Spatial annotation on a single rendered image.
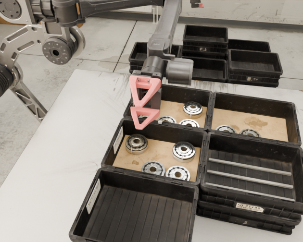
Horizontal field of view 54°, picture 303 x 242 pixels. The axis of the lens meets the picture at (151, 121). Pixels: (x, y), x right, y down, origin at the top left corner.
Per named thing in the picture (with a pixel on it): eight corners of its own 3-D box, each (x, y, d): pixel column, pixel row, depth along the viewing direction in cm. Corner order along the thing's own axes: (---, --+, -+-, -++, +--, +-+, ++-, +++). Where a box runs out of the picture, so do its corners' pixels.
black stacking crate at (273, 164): (196, 202, 120) (199, 186, 112) (204, 149, 141) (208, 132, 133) (300, 224, 113) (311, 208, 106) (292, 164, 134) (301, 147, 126)
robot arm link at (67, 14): (55, 11, 109) (52, -4, 106) (82, 13, 108) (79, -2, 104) (44, 22, 103) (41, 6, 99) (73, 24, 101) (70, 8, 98)
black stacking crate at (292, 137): (204, 148, 141) (208, 131, 133) (210, 108, 162) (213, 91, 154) (292, 163, 135) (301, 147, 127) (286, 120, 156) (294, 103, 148)
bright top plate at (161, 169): (137, 176, 124) (137, 175, 123) (145, 159, 131) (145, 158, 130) (160, 183, 121) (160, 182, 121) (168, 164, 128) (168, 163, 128)
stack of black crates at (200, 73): (174, 106, 266) (177, 75, 242) (178, 86, 287) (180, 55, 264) (220, 111, 261) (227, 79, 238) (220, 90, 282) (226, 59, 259)
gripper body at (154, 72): (159, 113, 71) (163, 94, 76) (160, 77, 64) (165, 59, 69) (132, 109, 72) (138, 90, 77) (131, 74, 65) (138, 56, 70)
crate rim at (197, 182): (99, 170, 120) (99, 166, 118) (122, 120, 141) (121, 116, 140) (198, 189, 113) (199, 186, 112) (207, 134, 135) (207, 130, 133)
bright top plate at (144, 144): (121, 147, 136) (121, 146, 135) (131, 132, 143) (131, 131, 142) (142, 153, 133) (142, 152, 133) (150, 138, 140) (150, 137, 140)
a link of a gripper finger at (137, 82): (154, 126, 63) (161, 99, 69) (155, 100, 58) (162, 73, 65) (123, 122, 64) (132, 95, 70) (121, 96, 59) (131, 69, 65)
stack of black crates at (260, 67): (220, 112, 261) (229, 68, 230) (220, 90, 282) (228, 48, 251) (267, 116, 256) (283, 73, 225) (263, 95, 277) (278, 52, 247)
